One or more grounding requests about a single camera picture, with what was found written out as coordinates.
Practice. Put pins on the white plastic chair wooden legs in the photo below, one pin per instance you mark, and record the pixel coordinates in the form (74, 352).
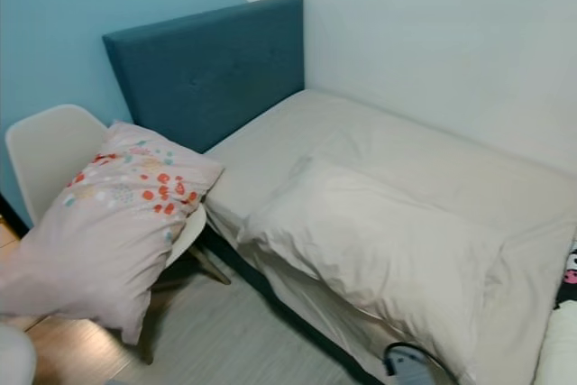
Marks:
(45, 155)

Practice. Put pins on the white bedding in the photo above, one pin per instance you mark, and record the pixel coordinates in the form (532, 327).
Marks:
(559, 349)

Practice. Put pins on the bed with cream sheet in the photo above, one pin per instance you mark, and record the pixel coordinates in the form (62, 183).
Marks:
(406, 142)

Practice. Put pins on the plain cream pillow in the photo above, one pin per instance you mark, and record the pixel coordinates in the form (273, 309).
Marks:
(379, 250)

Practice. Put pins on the black panda print cloth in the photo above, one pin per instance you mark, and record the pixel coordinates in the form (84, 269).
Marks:
(570, 272)

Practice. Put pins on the pink floral print pillow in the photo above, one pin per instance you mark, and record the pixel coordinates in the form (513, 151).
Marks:
(108, 227)

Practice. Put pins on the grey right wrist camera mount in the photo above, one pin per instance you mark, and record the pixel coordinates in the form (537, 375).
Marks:
(407, 365)

